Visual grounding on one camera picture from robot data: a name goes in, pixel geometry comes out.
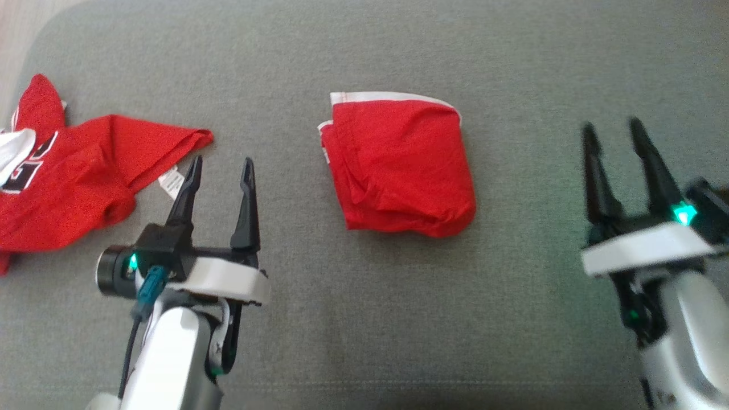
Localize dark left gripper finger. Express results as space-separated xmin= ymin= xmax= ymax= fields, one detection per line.
xmin=230 ymin=158 xmax=261 ymax=255
xmin=165 ymin=155 xmax=204 ymax=227

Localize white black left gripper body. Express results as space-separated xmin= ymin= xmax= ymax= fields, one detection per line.
xmin=167 ymin=246 xmax=272 ymax=308

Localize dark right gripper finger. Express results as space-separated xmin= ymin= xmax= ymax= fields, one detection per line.
xmin=581 ymin=121 xmax=625 ymax=226
xmin=628 ymin=117 xmax=684 ymax=220

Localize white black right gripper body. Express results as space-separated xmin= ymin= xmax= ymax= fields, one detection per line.
xmin=580 ymin=212 xmax=729 ymax=280

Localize red jersey with white sleeve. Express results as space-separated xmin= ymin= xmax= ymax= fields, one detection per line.
xmin=0 ymin=74 xmax=214 ymax=277

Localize red shorts with white trim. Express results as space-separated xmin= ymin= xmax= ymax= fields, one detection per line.
xmin=317 ymin=91 xmax=477 ymax=239

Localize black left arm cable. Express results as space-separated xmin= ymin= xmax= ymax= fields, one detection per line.
xmin=117 ymin=265 xmax=170 ymax=399

